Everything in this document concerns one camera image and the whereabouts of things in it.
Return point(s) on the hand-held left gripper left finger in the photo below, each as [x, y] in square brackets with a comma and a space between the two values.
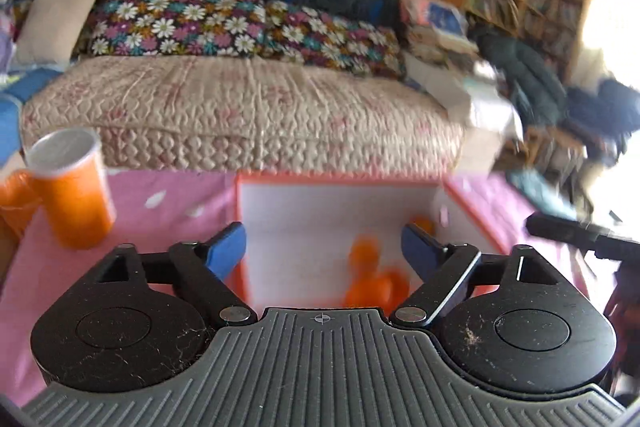
[227, 251]

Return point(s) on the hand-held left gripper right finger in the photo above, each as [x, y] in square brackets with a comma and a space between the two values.
[418, 252]

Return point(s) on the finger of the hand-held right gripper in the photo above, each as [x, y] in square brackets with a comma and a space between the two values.
[575, 231]

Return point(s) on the orange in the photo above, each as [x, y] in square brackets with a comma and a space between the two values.
[401, 283]
[367, 293]
[364, 254]
[424, 225]

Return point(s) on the orange storage box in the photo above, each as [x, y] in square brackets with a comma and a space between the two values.
[320, 227]

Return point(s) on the teal cloth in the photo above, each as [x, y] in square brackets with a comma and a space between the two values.
[540, 194]

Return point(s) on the pink tablecloth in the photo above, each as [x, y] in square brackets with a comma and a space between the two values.
[165, 217]

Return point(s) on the dark blue clothing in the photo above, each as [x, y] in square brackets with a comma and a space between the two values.
[605, 107]

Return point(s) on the beige quilted sofa cover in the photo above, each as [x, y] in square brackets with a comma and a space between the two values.
[240, 112]

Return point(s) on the orange canister with white lid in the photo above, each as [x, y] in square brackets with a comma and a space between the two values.
[75, 202]

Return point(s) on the dark green jacket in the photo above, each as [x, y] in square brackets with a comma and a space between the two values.
[525, 72]

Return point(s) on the pile of white papers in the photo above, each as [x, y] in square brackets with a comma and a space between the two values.
[465, 92]

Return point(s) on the stack of books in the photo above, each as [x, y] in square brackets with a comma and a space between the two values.
[437, 27]

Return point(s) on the floral daisy cushion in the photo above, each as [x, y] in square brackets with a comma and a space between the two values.
[335, 39]
[175, 24]

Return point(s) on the blue striped blanket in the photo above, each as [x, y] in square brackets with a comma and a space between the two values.
[12, 117]

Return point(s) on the beige pillow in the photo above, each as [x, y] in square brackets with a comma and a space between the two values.
[57, 24]

